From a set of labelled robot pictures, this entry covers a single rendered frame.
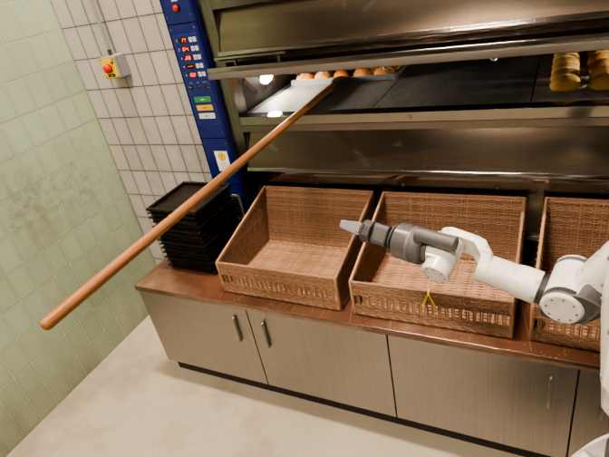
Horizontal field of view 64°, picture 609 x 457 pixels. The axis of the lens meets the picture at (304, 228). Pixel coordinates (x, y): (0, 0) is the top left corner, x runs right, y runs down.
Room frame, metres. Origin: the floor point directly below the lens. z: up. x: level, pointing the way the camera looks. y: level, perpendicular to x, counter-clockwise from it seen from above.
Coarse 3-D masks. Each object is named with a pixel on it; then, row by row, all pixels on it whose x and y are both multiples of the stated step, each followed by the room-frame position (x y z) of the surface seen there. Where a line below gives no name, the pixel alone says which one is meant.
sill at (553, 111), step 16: (256, 112) 2.18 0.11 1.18; (272, 112) 2.13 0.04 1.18; (288, 112) 2.08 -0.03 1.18; (320, 112) 1.99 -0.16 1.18; (336, 112) 1.94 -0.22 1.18; (352, 112) 1.90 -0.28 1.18; (368, 112) 1.86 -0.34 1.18; (384, 112) 1.82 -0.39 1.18; (400, 112) 1.79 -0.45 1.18; (416, 112) 1.76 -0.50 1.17; (432, 112) 1.73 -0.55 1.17; (448, 112) 1.70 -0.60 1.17; (464, 112) 1.67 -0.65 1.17; (480, 112) 1.64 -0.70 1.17; (496, 112) 1.61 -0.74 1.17; (512, 112) 1.59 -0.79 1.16; (528, 112) 1.56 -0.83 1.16; (544, 112) 1.54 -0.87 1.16; (560, 112) 1.51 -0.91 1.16; (576, 112) 1.49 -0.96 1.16; (592, 112) 1.46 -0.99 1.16; (608, 112) 1.44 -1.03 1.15
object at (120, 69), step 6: (108, 54) 2.49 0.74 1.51; (114, 54) 2.44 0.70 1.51; (120, 54) 2.43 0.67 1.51; (102, 60) 2.43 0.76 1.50; (108, 60) 2.41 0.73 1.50; (114, 60) 2.39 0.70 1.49; (120, 60) 2.42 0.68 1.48; (102, 66) 2.44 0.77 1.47; (114, 66) 2.40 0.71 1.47; (120, 66) 2.41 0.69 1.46; (126, 66) 2.44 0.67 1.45; (114, 72) 2.40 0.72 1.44; (120, 72) 2.40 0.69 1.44; (126, 72) 2.43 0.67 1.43; (108, 78) 2.44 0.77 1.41; (114, 78) 2.42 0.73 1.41
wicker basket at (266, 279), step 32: (288, 192) 2.04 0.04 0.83; (320, 192) 1.95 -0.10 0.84; (352, 192) 1.88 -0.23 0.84; (256, 224) 2.00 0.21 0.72; (288, 224) 2.01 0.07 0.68; (320, 224) 1.93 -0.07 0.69; (256, 256) 1.93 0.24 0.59; (288, 256) 1.88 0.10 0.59; (320, 256) 1.83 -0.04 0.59; (352, 256) 1.58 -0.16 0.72; (224, 288) 1.72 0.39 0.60; (256, 288) 1.63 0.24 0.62; (288, 288) 1.63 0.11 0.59; (320, 288) 1.47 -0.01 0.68
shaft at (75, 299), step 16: (320, 96) 2.15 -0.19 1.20; (304, 112) 2.00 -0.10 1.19; (256, 144) 1.68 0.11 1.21; (240, 160) 1.56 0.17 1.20; (224, 176) 1.46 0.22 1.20; (208, 192) 1.38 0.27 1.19; (192, 208) 1.30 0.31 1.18; (160, 224) 1.20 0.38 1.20; (144, 240) 1.13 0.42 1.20; (128, 256) 1.07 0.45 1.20; (112, 272) 1.02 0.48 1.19; (80, 288) 0.95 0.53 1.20; (96, 288) 0.97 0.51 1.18; (64, 304) 0.91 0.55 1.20; (80, 304) 0.93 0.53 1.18; (48, 320) 0.86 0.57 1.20
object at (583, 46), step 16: (512, 48) 1.46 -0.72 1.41; (528, 48) 1.44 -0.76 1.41; (544, 48) 1.41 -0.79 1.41; (560, 48) 1.39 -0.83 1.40; (576, 48) 1.37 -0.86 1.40; (592, 48) 1.35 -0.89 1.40; (608, 48) 1.33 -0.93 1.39; (320, 64) 1.79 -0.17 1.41; (336, 64) 1.75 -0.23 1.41; (352, 64) 1.72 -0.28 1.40; (368, 64) 1.69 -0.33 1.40; (384, 64) 1.66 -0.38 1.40; (400, 64) 1.63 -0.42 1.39
